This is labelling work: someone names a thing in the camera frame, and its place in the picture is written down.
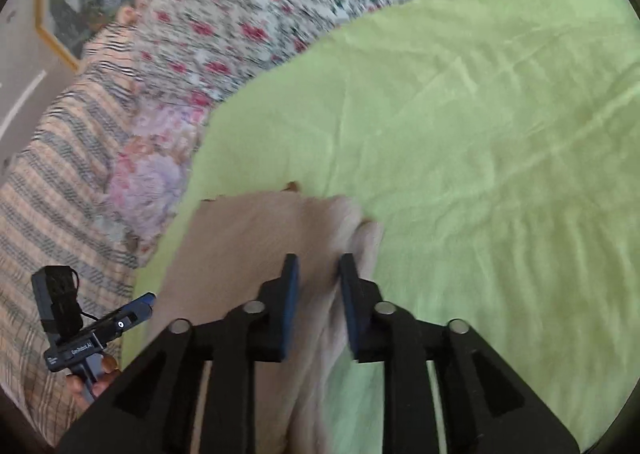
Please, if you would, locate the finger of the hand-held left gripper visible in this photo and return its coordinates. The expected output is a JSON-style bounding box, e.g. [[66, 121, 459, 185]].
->
[[97, 293, 156, 341]]

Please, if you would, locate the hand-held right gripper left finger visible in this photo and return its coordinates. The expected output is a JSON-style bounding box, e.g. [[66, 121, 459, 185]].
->
[[57, 254, 301, 454]]

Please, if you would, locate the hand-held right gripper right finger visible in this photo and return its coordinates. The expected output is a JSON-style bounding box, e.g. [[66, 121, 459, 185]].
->
[[338, 253, 581, 454]]

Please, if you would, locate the beige knit sweater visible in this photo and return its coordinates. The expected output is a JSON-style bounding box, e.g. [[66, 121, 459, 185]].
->
[[144, 180, 387, 454]]

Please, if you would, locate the person's left hand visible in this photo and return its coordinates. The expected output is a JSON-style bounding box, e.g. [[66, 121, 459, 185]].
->
[[67, 354, 122, 409]]

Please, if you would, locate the plaid blanket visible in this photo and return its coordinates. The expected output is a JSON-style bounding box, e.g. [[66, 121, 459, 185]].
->
[[0, 21, 146, 447]]

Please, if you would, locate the pastel floral pillow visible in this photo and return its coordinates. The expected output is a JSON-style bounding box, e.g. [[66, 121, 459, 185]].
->
[[107, 99, 213, 260]]

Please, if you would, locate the green bed sheet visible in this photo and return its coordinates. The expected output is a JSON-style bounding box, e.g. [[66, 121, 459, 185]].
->
[[120, 0, 640, 452]]

